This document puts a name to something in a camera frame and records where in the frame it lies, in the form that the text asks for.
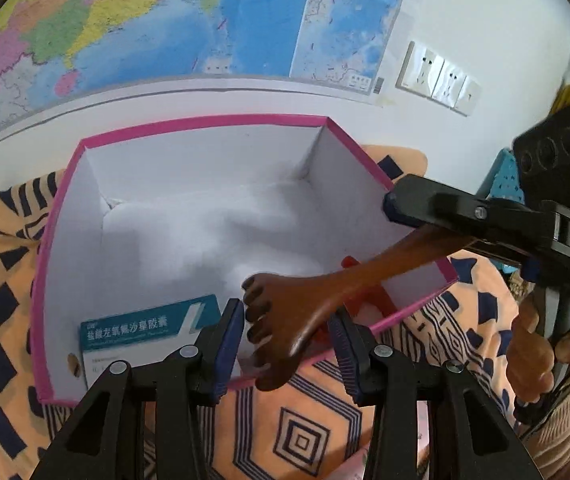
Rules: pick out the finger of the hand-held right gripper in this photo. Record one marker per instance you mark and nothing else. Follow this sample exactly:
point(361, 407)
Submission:
point(425, 205)
point(530, 270)

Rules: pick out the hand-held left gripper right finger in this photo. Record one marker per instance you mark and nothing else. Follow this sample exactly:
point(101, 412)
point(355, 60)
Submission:
point(347, 355)

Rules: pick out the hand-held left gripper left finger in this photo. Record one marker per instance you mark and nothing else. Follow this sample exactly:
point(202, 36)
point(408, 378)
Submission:
point(227, 350)

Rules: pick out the brown wooden massager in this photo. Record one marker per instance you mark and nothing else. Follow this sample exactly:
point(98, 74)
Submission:
point(315, 300)

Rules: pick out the teal and white medicine box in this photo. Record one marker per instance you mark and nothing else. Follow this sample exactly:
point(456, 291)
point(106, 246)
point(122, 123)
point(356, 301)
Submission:
point(135, 330)

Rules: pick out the pink cardboard box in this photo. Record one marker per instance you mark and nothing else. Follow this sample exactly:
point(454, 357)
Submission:
point(190, 220)

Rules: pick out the person's right forearm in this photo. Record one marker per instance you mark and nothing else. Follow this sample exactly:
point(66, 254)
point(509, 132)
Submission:
point(560, 430)

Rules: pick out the person's right hand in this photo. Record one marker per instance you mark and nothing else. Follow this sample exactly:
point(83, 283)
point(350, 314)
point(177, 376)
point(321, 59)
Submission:
point(527, 355)

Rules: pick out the blue perforated basket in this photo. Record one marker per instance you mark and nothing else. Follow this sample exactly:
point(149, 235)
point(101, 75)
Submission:
point(505, 180)

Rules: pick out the orange patterned cloth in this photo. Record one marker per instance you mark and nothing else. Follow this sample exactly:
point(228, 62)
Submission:
point(290, 430)

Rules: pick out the white wall socket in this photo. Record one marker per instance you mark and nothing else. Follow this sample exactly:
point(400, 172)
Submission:
point(449, 82)
point(469, 96)
point(417, 67)

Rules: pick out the colourful wall map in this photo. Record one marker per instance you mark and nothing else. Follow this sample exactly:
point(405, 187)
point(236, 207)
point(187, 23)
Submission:
point(215, 10)

